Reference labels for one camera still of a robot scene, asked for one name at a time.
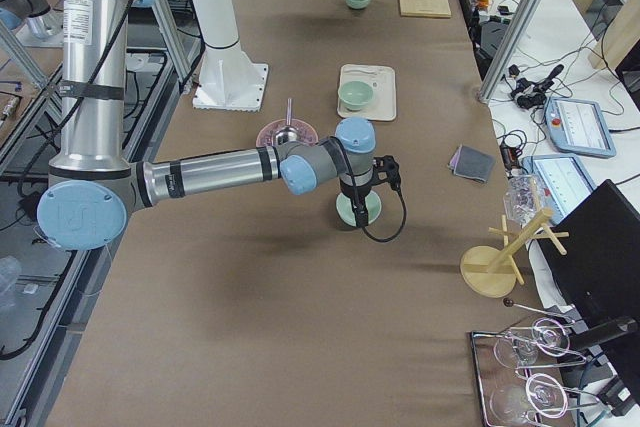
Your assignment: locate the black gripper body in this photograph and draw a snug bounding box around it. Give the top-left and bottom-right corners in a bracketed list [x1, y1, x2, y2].
[340, 181, 371, 210]

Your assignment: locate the pink bowl with ice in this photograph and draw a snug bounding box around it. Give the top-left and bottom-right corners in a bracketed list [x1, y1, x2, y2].
[256, 118, 319, 147]

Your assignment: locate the wooden cutting board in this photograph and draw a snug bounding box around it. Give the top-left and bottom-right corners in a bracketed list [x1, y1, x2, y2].
[399, 0, 451, 18]

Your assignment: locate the metal ice scoop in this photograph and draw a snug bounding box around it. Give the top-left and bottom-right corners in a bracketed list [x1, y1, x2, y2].
[271, 97, 299, 146]

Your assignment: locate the green bowl on tray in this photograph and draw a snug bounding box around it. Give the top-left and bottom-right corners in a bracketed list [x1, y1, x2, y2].
[338, 80, 374, 111]

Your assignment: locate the cream rectangular tray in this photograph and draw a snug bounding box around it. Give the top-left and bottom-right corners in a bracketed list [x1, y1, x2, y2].
[337, 64, 397, 121]

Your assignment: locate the grey folded cloth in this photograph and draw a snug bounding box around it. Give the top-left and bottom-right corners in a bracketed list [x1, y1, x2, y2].
[448, 145, 495, 183]

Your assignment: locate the wooden cup tree stand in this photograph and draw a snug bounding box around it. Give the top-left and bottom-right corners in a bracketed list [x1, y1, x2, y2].
[460, 204, 569, 298]

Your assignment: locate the clear glass mug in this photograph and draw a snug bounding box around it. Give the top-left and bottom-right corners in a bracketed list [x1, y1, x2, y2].
[503, 174, 545, 226]

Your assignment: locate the lower teach pendant tablet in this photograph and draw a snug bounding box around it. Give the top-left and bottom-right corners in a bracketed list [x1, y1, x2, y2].
[522, 153, 596, 224]

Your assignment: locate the teach pendant tablet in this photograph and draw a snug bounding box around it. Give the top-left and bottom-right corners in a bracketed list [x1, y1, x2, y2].
[545, 97, 617, 158]
[522, 153, 596, 224]

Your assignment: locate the upper wine glass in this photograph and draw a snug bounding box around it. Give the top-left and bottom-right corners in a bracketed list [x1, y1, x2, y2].
[493, 317, 569, 369]

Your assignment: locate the upper teach pendant tablet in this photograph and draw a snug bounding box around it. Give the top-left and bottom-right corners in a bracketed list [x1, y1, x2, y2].
[545, 97, 617, 158]

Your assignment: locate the metal wine glass rack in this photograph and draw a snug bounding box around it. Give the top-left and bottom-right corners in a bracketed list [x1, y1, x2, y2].
[469, 297, 613, 426]

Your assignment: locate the black monitor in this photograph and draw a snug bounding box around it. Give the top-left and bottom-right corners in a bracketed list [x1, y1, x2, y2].
[540, 180, 639, 371]

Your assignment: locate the lower wine glass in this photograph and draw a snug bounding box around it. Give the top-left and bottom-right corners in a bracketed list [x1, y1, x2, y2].
[489, 373, 569, 426]

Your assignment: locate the black camera cable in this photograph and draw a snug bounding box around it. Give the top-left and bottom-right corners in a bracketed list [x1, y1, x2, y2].
[332, 139, 407, 244]

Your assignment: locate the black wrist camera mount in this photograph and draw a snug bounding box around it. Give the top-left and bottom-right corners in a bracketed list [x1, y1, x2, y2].
[370, 155, 401, 192]

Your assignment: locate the white camera pole base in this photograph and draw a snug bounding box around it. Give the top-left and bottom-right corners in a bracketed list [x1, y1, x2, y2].
[192, 0, 269, 112]

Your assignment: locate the aluminium frame post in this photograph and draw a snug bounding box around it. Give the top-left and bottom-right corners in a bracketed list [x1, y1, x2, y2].
[477, 0, 541, 105]

